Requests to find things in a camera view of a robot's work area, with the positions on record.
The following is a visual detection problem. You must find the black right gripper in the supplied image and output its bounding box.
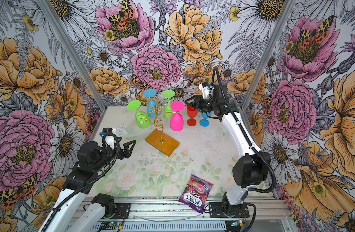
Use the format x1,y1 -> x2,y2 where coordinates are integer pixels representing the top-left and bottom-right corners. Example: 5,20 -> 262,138
184,94 -> 217,114

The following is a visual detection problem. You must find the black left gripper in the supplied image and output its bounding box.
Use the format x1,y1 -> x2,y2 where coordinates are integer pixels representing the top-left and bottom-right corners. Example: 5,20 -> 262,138
93,137 -> 136,172

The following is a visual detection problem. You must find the red wine glass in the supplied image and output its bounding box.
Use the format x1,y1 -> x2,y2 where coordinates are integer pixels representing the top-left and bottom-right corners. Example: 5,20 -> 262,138
187,105 -> 198,127

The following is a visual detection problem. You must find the blue front wine glass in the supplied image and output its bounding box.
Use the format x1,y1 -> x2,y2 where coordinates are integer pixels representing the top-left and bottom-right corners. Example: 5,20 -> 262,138
199,113 -> 209,127

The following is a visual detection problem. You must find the blue wine glass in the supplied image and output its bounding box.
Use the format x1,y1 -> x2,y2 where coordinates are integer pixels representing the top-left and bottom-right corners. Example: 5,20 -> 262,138
199,113 -> 209,127
144,89 -> 157,119

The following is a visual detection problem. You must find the pink wine glass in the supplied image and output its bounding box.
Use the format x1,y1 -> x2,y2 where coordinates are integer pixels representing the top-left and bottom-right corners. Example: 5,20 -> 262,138
170,101 -> 185,132

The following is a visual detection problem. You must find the green wine glass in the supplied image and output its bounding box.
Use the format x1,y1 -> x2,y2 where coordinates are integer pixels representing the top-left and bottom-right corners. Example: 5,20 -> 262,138
127,100 -> 151,129
162,90 -> 175,120

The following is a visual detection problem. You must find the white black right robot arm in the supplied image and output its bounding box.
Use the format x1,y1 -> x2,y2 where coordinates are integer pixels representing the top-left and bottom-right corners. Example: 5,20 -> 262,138
184,95 -> 276,217

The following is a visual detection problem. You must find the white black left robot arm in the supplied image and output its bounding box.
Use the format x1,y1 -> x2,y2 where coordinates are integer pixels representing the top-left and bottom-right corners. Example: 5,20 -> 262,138
39,140 -> 136,232

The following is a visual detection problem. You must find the blue rear wine glass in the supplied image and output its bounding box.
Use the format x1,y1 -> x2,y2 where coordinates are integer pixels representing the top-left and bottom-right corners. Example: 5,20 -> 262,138
144,89 -> 157,119

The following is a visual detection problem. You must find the white blue sachet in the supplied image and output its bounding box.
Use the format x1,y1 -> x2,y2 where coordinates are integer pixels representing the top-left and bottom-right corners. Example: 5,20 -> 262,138
112,126 -> 128,137

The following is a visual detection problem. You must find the purple Fox's candy bag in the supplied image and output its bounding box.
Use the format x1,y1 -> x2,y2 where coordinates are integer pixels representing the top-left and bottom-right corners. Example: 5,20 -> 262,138
179,175 -> 213,214

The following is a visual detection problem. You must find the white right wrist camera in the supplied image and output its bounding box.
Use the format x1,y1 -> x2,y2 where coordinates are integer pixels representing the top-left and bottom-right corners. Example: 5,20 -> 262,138
198,82 -> 213,99

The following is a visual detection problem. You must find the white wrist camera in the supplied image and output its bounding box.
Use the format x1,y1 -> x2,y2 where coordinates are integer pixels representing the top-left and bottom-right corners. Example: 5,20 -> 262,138
103,132 -> 115,151
198,82 -> 213,99

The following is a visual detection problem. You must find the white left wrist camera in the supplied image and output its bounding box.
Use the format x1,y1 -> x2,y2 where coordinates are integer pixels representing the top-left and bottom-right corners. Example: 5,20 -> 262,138
103,132 -> 115,151

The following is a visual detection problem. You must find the gold wire wooden glass rack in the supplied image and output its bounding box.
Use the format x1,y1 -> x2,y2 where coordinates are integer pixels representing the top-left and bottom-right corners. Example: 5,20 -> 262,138
145,104 -> 179,157

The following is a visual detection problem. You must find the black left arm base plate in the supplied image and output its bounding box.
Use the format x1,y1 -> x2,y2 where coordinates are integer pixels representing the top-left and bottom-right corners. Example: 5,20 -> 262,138
103,203 -> 131,219

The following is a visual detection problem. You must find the aluminium front frame rail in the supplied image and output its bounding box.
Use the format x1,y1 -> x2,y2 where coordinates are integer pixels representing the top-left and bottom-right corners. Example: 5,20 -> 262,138
49,195 -> 294,232

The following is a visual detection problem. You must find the black right corrugated cable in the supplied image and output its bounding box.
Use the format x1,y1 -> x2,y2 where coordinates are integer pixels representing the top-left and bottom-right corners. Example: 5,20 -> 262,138
211,66 -> 277,232

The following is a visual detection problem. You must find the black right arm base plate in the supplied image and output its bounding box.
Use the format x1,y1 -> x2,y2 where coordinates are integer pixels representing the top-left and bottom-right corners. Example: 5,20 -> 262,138
208,202 -> 250,218

